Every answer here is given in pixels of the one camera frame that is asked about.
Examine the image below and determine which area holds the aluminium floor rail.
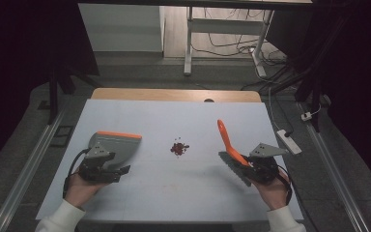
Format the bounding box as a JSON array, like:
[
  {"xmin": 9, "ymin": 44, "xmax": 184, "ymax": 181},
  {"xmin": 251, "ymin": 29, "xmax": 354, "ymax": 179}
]
[
  {"xmin": 0, "ymin": 107, "xmax": 68, "ymax": 232},
  {"xmin": 297, "ymin": 101, "xmax": 371, "ymax": 232}
]

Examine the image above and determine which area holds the person's right hand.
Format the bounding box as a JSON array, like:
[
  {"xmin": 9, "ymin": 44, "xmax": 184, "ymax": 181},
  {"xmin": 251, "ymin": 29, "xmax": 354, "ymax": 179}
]
[{"xmin": 250, "ymin": 167, "xmax": 293, "ymax": 212}]

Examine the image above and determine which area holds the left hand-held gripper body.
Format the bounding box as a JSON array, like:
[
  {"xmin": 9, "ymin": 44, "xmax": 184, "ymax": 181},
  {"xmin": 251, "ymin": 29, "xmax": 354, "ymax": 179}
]
[{"xmin": 76, "ymin": 143, "xmax": 131, "ymax": 185}]

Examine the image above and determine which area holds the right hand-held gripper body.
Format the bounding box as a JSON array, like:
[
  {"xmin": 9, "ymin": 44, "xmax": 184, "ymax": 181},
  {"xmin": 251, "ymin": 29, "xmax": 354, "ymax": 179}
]
[{"xmin": 241, "ymin": 142, "xmax": 290, "ymax": 186}]

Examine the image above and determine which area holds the orange brush with grey bristles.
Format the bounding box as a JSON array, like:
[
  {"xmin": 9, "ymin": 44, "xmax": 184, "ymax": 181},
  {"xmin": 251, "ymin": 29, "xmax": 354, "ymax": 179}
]
[{"xmin": 216, "ymin": 119, "xmax": 253, "ymax": 188}]

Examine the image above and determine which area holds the wooden table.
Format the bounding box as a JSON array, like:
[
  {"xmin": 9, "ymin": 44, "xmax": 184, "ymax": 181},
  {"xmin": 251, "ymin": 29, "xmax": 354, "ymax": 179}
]
[{"xmin": 91, "ymin": 87, "xmax": 263, "ymax": 103}]

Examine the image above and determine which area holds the grey dustpan with orange edge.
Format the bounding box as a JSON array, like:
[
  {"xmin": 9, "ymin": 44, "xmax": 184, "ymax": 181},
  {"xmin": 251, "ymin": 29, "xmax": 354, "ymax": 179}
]
[{"xmin": 87, "ymin": 130, "xmax": 143, "ymax": 172}]

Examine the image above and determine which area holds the pile of red crumbs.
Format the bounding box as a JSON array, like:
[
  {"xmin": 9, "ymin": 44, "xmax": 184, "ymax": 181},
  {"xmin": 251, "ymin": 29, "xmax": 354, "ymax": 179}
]
[{"xmin": 169, "ymin": 136, "xmax": 190, "ymax": 158}]

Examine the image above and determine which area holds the black power strip cable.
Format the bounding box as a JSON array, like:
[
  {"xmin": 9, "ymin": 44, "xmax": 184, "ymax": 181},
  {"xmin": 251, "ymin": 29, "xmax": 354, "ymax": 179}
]
[{"xmin": 269, "ymin": 86, "xmax": 295, "ymax": 137}]

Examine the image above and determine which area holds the white power strip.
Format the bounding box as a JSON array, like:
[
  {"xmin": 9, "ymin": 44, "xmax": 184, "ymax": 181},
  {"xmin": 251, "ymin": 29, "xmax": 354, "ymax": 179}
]
[{"xmin": 275, "ymin": 129, "xmax": 303, "ymax": 156}]

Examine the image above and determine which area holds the black floor socket box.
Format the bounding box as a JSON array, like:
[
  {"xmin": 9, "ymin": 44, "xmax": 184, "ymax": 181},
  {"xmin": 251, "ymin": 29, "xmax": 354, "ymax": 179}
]
[{"xmin": 49, "ymin": 125, "xmax": 75, "ymax": 149}]

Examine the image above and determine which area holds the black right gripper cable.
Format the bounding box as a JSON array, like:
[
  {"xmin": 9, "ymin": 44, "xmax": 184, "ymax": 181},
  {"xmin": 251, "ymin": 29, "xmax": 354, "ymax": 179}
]
[{"xmin": 274, "ymin": 164, "xmax": 294, "ymax": 206}]

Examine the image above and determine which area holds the white cabinet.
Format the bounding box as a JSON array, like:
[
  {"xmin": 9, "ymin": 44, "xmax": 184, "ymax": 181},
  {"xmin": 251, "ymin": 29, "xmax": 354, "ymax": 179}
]
[{"xmin": 77, "ymin": 3, "xmax": 166, "ymax": 53}]

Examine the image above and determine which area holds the white board table cover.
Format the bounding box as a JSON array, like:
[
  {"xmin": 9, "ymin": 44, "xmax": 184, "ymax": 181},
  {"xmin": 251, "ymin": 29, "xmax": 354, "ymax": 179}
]
[{"xmin": 36, "ymin": 99, "xmax": 304, "ymax": 222}]

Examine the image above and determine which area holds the tangle of black floor cables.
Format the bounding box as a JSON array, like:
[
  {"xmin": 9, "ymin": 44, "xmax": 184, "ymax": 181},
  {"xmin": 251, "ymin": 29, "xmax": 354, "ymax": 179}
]
[{"xmin": 191, "ymin": 8, "xmax": 288, "ymax": 67}]

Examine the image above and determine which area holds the person's left hand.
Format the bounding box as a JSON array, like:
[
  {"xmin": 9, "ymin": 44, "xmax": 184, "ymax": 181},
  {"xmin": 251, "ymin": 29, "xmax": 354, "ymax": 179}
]
[{"xmin": 63, "ymin": 171, "xmax": 108, "ymax": 209}]

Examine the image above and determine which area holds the white metal desk frame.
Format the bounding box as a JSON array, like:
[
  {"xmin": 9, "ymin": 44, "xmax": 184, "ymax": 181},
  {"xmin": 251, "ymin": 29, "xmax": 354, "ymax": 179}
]
[{"xmin": 183, "ymin": 6, "xmax": 275, "ymax": 78}]

